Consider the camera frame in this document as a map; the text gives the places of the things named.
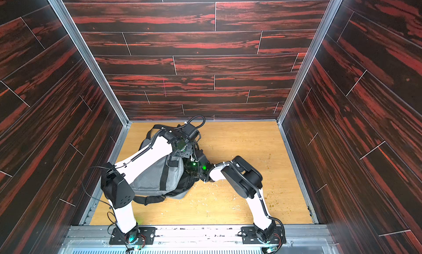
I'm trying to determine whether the grey zippered laptop bag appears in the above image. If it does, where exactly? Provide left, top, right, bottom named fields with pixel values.
left=131, top=124, right=200, bottom=206

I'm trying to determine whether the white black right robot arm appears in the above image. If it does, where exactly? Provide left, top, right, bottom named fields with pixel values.
left=184, top=156, right=286, bottom=246

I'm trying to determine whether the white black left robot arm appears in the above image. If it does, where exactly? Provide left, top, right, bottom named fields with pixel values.
left=101, top=136, right=198, bottom=244

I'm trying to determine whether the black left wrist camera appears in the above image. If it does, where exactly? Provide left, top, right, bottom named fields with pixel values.
left=180, top=123, right=200, bottom=142

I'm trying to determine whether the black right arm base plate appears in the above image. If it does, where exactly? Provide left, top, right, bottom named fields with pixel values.
left=237, top=225, right=287, bottom=245

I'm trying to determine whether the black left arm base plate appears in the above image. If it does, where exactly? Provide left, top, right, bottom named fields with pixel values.
left=109, top=227, right=157, bottom=246

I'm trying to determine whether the aluminium front rail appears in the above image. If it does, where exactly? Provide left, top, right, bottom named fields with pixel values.
left=59, top=224, right=340, bottom=254

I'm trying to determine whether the aluminium left corner post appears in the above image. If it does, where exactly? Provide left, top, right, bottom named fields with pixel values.
left=47, top=0, right=130, bottom=127

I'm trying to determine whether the aluminium corner post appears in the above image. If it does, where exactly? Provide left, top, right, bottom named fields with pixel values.
left=47, top=0, right=130, bottom=127
left=277, top=0, right=343, bottom=129

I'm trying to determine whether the aluminium right corner post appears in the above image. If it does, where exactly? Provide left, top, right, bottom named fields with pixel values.
left=277, top=0, right=343, bottom=129

